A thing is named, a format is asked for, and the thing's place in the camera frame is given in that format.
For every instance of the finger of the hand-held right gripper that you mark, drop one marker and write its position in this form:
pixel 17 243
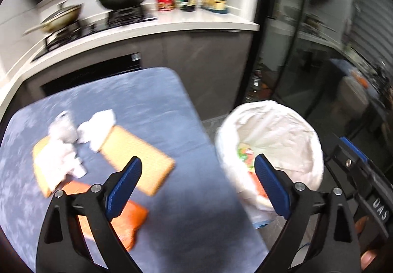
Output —
pixel 353 148

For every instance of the black built-in appliance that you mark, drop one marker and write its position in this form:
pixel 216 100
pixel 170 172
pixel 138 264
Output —
pixel 92 73

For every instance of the frying pan with glass lid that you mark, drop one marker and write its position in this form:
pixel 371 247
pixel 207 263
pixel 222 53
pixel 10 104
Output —
pixel 60 18

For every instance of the green spice jar set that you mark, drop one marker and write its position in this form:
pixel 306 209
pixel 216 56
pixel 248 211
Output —
pixel 215 4

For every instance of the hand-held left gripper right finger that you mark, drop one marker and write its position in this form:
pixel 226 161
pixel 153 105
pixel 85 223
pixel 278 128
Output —
pixel 271 187

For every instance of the red instant noodle cup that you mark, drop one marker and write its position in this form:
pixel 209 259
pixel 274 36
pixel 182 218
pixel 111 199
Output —
pixel 165 3

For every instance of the grey base cabinets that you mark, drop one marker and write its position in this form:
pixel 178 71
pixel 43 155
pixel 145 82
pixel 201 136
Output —
pixel 208 70

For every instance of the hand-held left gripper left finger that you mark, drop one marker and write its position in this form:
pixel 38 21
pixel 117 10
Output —
pixel 124 187

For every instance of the white-lined waste bin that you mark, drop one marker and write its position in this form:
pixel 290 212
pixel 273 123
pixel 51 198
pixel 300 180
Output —
pixel 288 131

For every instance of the person's right hand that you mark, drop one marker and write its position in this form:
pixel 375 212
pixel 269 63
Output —
pixel 361 224

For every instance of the clear plastic wrap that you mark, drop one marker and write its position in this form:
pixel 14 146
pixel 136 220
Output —
pixel 63 128

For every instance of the small green jar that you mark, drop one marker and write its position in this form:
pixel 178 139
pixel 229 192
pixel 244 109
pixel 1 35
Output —
pixel 180 3

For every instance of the glass sliding door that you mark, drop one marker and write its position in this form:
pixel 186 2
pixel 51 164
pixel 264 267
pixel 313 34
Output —
pixel 307 30

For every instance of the black gas stove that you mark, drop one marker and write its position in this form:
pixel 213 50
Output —
pixel 122 19

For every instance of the yellow sponge cloth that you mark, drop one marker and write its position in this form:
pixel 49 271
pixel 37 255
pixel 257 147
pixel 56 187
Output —
pixel 138 156
pixel 41 178

